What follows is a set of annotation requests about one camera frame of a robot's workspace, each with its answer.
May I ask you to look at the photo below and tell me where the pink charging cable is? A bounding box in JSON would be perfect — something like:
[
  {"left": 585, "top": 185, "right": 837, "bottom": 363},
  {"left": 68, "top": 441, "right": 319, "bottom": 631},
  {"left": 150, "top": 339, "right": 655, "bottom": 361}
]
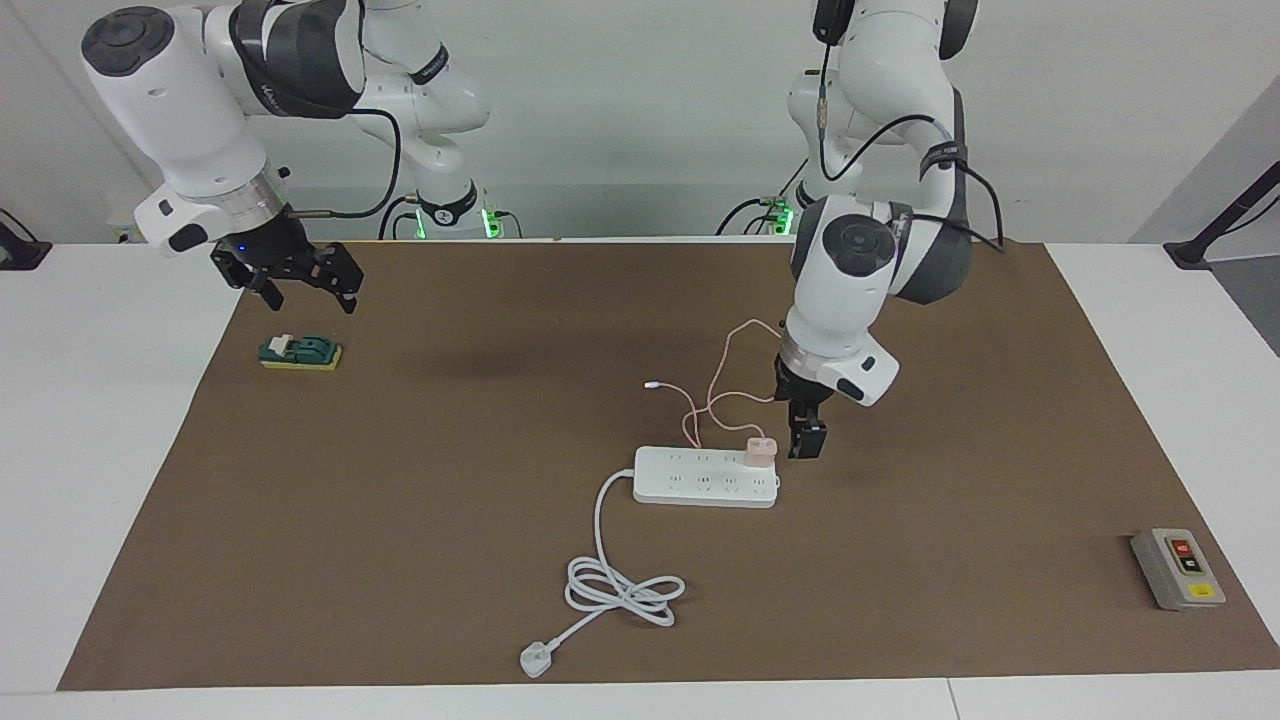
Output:
[{"left": 645, "top": 319, "right": 787, "bottom": 451}]

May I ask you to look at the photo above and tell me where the white power strip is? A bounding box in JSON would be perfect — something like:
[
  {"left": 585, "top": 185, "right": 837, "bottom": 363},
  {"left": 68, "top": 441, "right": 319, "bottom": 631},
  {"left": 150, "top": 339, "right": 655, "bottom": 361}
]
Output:
[{"left": 633, "top": 446, "right": 781, "bottom": 509}]

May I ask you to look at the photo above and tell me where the green and yellow fixture block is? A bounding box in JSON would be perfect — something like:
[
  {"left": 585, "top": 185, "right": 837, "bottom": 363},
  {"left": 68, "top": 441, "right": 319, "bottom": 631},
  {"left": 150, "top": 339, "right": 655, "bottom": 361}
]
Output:
[{"left": 258, "top": 333, "right": 344, "bottom": 373}]

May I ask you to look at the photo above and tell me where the brown table mat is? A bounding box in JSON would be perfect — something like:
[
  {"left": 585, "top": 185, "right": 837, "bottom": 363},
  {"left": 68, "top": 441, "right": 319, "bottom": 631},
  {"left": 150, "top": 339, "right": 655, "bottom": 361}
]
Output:
[{"left": 57, "top": 240, "right": 1280, "bottom": 692}]

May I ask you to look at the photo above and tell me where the black pole stand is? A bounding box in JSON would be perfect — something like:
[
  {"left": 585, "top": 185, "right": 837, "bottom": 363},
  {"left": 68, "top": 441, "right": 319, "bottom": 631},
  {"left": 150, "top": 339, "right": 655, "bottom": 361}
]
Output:
[{"left": 1163, "top": 160, "right": 1280, "bottom": 271}]

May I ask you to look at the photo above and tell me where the black base cable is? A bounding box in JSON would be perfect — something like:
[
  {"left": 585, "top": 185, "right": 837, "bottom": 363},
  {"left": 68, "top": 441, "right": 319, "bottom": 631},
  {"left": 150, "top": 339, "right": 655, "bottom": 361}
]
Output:
[
  {"left": 378, "top": 195, "right": 426, "bottom": 241},
  {"left": 715, "top": 160, "right": 811, "bottom": 237}
]

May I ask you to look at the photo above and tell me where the white power cord with plug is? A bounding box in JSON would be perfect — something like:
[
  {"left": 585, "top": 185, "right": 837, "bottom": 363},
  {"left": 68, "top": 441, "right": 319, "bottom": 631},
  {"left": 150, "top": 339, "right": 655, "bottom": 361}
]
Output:
[{"left": 519, "top": 470, "right": 687, "bottom": 680}]

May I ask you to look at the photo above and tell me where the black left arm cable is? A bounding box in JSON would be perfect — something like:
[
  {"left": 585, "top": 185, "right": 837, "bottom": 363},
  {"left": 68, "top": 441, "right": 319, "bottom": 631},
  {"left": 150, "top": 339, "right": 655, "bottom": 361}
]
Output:
[{"left": 816, "top": 45, "right": 1007, "bottom": 253}]

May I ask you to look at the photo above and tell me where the black clamp mount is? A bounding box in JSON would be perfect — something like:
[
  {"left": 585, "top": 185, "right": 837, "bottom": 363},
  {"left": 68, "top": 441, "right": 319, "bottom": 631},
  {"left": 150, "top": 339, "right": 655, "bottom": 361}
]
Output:
[{"left": 0, "top": 207, "right": 53, "bottom": 271}]

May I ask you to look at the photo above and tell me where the grey on-off switch box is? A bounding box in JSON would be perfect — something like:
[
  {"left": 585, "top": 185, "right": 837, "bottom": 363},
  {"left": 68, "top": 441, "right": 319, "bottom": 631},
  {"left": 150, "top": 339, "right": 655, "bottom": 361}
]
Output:
[{"left": 1130, "top": 527, "right": 1227, "bottom": 612}]

